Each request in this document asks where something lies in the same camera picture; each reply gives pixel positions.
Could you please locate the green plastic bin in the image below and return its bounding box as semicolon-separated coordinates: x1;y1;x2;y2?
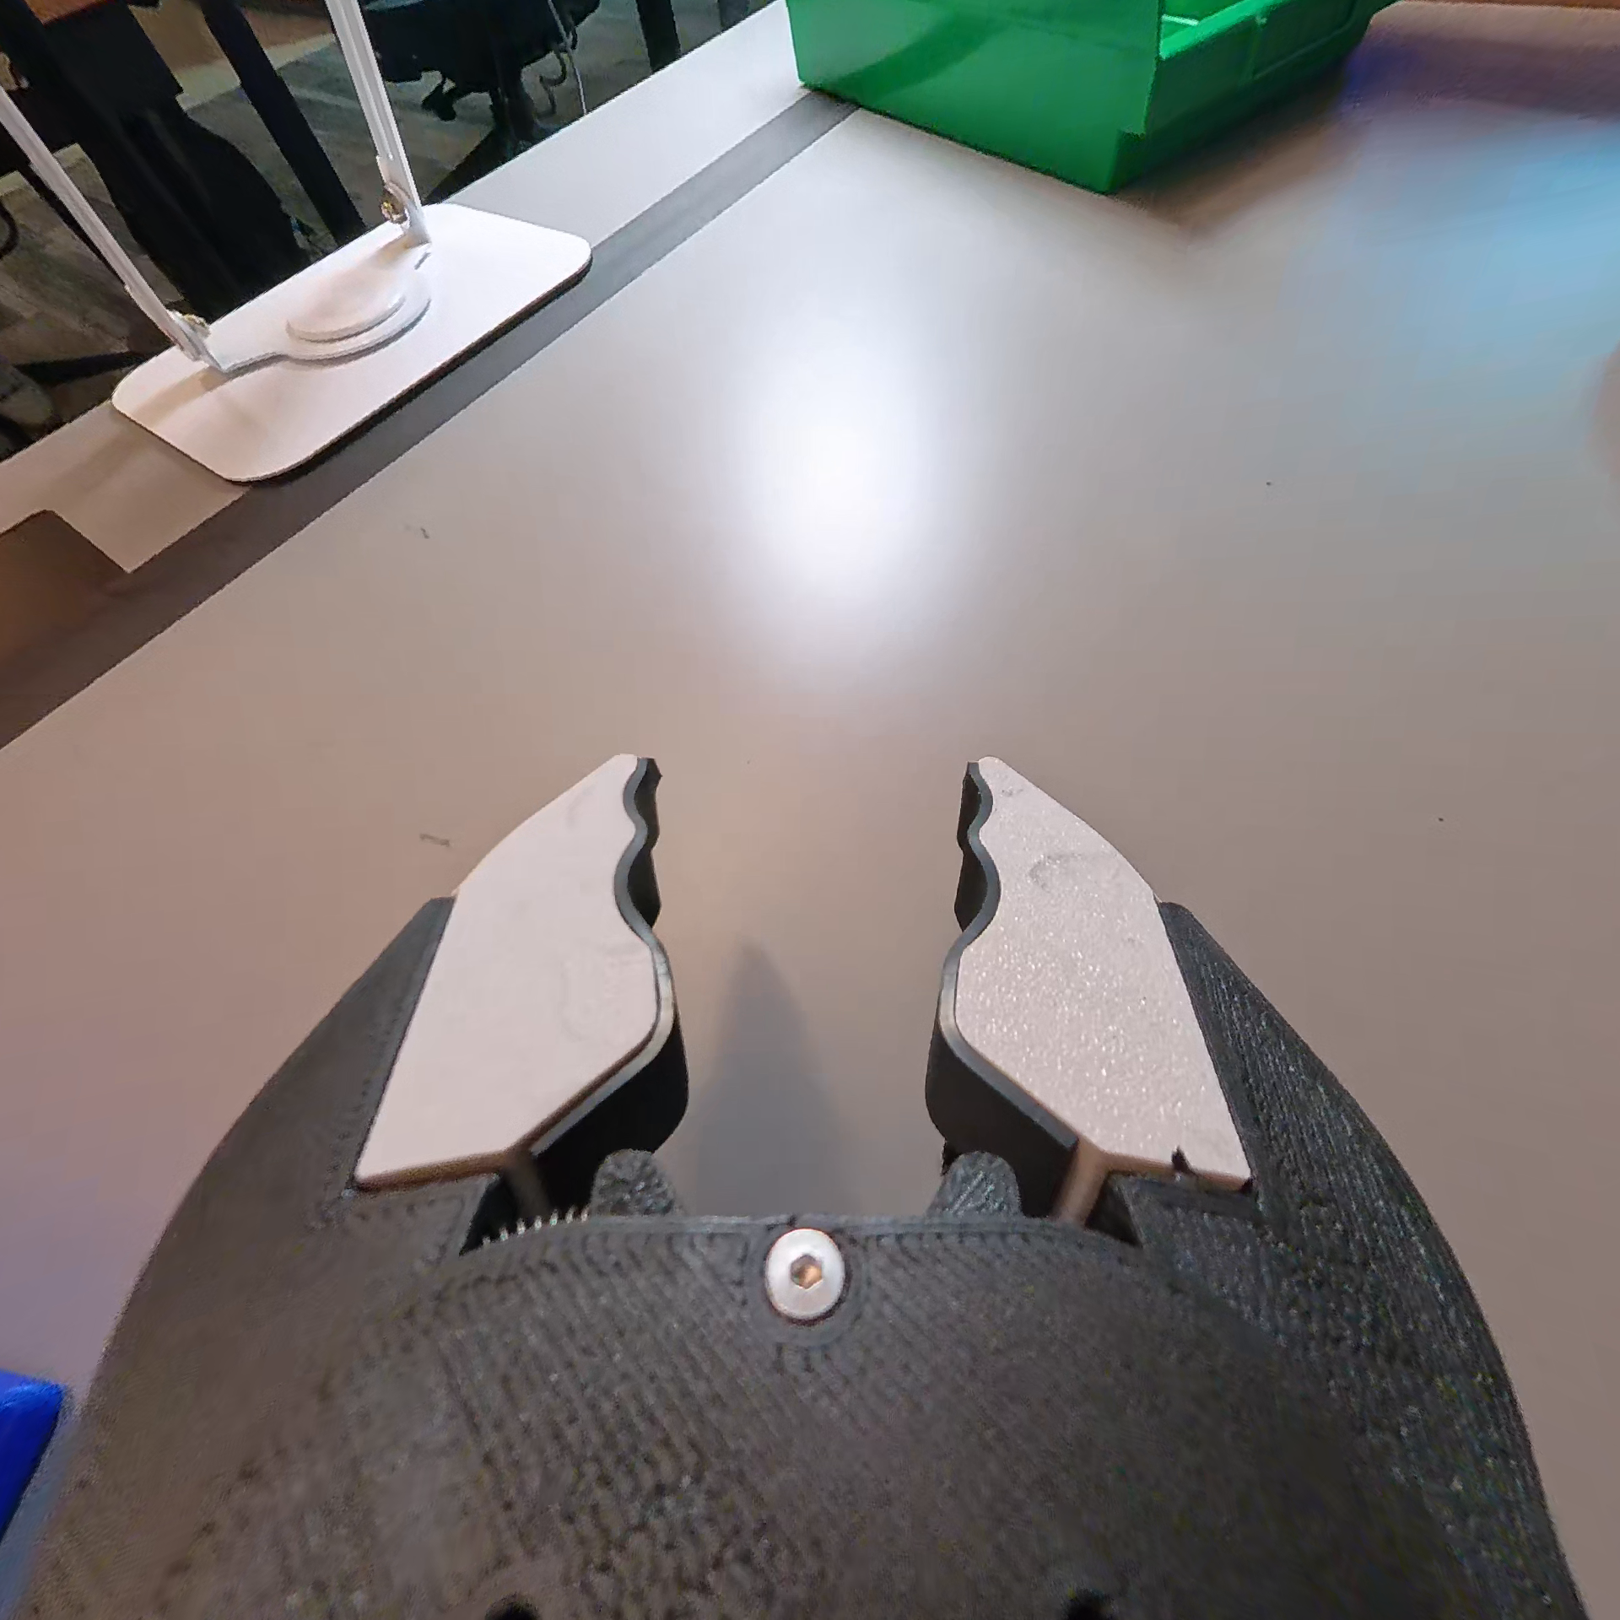
786;0;1401;195

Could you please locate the black office chair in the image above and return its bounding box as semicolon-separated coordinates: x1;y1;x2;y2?
381;0;597;121

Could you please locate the blue plastic bin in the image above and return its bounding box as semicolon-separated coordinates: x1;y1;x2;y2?
0;1373;68;1533

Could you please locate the grey desk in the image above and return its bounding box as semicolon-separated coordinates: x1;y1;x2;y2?
0;0;1620;1620

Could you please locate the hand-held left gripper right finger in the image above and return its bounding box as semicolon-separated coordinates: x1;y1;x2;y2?
928;756;1256;1222

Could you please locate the white lamp stand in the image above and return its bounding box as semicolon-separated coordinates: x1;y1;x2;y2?
0;0;595;486

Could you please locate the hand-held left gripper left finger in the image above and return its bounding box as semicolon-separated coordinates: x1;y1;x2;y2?
356;756;689;1222

